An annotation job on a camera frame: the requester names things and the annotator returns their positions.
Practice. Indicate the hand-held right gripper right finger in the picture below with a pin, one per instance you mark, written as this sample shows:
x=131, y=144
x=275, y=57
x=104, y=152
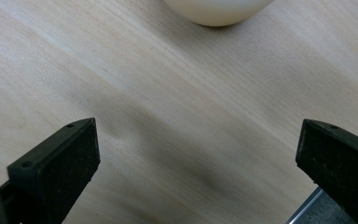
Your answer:
x=341, y=165

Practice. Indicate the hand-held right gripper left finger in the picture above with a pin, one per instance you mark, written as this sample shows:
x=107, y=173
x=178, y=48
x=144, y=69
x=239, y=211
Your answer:
x=56, y=174

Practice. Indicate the cream white round bowl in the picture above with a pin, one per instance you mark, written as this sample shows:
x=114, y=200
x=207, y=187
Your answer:
x=217, y=11

